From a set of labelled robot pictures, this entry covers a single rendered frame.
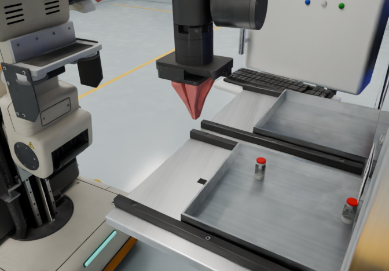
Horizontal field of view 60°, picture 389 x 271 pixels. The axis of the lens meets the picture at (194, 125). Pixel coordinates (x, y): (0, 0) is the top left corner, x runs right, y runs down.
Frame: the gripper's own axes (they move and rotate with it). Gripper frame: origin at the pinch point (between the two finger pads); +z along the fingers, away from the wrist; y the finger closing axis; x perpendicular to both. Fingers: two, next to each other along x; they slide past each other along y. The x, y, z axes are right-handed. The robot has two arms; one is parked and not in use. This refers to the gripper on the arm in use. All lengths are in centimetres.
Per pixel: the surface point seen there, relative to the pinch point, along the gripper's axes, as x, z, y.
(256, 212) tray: 4.4, 20.6, 9.9
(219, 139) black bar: 20.8, 18.2, -6.1
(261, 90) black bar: 55, 19, -8
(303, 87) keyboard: 79, 25, -1
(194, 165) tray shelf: 11.1, 20.2, -7.5
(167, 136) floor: 130, 105, -104
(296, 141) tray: 28.4, 17.9, 10.4
